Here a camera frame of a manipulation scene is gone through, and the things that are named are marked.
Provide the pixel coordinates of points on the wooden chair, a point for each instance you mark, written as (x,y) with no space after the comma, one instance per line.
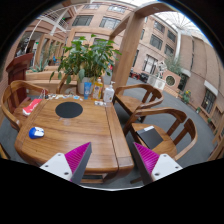
(177,140)
(152,97)
(15,98)

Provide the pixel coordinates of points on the wooden table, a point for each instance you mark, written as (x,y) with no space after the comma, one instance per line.
(110,158)

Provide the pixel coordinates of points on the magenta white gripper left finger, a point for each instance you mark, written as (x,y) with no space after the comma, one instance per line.
(70,166)

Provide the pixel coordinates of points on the white plant pot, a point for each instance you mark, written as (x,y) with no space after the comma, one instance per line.
(80,84)

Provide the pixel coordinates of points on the wooden chair left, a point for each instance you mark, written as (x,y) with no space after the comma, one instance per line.
(15,98)

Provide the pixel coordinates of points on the green potted plant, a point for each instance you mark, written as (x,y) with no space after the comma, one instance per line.
(86,60)

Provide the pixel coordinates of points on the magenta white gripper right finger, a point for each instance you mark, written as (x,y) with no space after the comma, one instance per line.
(153,166)

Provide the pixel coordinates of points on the red white package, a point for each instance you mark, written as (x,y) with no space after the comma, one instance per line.
(27,110)

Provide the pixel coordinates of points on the blue tube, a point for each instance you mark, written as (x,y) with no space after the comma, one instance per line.
(87,88)

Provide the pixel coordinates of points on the round black mouse pad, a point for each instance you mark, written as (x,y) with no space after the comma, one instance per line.
(69,110)

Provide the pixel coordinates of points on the blue white computer mouse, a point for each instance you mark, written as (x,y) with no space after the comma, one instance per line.
(36,132)

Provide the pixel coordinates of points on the white hand sanitizer pump bottle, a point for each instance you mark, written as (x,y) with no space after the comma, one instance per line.
(109,93)

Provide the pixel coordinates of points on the wooden chair far right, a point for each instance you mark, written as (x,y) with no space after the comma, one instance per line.
(152,97)

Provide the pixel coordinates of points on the wooden chair near right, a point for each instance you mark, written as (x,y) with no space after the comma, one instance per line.
(177,140)

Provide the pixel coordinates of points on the yellow liquid bottle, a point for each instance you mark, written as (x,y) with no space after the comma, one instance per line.
(97,89)

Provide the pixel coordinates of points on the wooden pillar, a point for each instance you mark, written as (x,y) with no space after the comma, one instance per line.
(132,25)

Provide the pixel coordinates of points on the black notebook on chair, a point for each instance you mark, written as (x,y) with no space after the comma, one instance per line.
(150,137)

